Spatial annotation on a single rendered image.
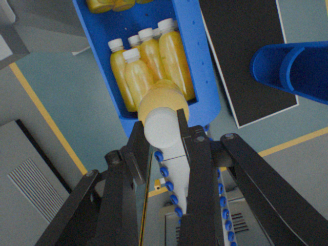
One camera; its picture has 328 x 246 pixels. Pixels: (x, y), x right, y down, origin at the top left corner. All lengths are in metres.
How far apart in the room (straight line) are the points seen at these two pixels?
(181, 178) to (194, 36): 0.61
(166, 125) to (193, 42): 0.27
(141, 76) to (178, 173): 0.50
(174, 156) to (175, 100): 0.60
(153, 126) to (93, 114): 1.64
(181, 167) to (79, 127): 1.27
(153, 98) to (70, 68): 1.60
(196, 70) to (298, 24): 1.57
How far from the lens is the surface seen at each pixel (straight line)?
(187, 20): 0.43
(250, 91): 1.65
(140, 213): 1.09
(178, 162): 0.83
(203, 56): 0.45
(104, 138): 1.88
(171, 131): 0.20
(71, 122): 1.93
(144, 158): 0.17
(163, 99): 0.22
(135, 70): 0.49
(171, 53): 0.49
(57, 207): 2.08
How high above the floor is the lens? 1.63
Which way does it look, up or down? 70 degrees down
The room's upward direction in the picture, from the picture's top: 180 degrees counter-clockwise
